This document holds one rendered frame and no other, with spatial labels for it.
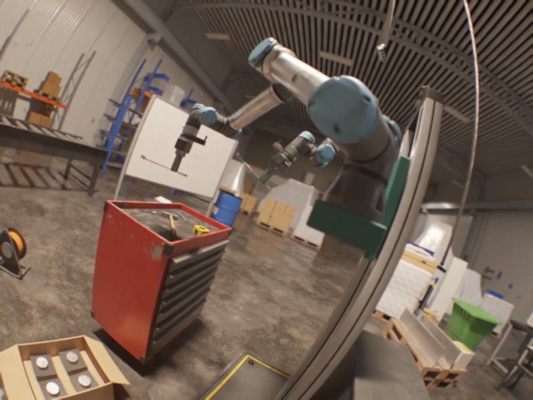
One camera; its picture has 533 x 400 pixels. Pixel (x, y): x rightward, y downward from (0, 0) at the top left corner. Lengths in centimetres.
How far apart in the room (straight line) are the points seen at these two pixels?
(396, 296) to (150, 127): 467
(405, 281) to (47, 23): 1105
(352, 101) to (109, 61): 951
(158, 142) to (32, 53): 635
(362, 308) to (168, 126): 330
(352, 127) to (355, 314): 49
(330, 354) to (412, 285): 337
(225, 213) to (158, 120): 252
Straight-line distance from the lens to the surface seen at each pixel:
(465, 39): 914
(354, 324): 68
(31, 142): 361
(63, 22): 895
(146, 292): 108
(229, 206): 479
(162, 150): 349
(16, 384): 126
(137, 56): 1024
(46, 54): 869
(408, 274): 395
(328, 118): 38
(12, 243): 198
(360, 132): 38
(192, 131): 103
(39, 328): 173
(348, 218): 44
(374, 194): 47
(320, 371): 76
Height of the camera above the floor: 129
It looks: 2 degrees down
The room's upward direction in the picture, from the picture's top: 22 degrees clockwise
